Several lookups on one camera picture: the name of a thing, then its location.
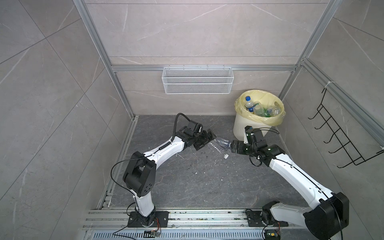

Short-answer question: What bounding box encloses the aluminium front rail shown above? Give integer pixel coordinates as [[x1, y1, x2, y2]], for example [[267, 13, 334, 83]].
[[81, 208, 313, 240]]

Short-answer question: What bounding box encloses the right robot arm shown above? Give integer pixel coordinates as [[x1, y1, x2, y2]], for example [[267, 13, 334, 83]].
[[230, 126, 350, 240]]

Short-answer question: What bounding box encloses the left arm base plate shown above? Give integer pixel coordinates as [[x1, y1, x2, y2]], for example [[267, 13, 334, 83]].
[[128, 211, 169, 228]]

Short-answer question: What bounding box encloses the white wire mesh basket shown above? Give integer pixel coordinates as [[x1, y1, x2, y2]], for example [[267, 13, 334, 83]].
[[162, 67, 234, 95]]

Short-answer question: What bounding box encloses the black wire hook rack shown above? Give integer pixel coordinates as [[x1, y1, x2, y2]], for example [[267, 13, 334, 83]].
[[308, 88, 384, 169]]

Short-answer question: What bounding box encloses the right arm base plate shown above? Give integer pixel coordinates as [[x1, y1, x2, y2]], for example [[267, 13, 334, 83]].
[[245, 209, 289, 227]]

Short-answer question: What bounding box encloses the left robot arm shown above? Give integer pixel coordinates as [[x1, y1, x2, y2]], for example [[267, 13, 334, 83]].
[[123, 120, 216, 218]]

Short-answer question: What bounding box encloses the Pepsi blue label bottle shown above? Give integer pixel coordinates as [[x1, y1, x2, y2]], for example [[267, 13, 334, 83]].
[[267, 105, 282, 117]]

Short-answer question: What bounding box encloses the clear bottle white cap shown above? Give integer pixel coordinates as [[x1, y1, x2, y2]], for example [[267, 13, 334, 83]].
[[215, 137, 232, 151]]

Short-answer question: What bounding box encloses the clear crushed bottle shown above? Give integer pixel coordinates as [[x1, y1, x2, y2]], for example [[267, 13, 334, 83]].
[[210, 143, 229, 160]]

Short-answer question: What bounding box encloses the yellow bin liner bag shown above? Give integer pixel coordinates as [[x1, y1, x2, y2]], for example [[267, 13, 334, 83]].
[[235, 90, 286, 127]]

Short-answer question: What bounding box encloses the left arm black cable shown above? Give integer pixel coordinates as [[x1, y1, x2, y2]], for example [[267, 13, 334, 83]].
[[110, 113, 191, 240]]

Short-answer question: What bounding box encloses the white plastic waste bin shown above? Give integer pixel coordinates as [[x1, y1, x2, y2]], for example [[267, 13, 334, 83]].
[[233, 114, 271, 141]]

